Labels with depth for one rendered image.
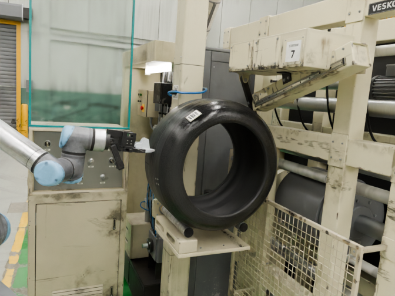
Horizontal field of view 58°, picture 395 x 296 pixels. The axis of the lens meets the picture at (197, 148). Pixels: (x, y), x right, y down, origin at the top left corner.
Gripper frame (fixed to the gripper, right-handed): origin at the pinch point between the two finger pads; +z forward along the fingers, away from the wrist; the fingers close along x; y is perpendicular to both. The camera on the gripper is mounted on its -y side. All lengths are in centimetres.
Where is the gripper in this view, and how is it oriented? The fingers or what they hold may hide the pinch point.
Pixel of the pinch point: (151, 151)
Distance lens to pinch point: 154.6
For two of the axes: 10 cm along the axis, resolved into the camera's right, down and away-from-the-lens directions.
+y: 1.7, -9.8, -0.9
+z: 9.0, 1.2, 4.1
